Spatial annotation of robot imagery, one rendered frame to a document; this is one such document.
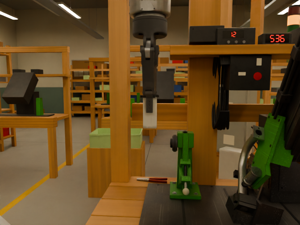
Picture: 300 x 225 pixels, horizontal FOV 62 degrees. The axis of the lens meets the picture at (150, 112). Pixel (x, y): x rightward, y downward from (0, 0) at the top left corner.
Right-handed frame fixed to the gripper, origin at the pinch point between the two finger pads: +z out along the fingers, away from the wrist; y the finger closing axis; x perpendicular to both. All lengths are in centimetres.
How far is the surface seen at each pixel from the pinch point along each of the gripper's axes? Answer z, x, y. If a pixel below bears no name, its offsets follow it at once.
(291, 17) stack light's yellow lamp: -37, 59, -68
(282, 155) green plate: 17, 42, -29
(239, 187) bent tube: 31, 30, -34
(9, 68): -41, -341, -462
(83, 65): -89, -379, -1026
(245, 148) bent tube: 19, 34, -43
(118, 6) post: -43, -20, -65
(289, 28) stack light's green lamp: -32, 59, -69
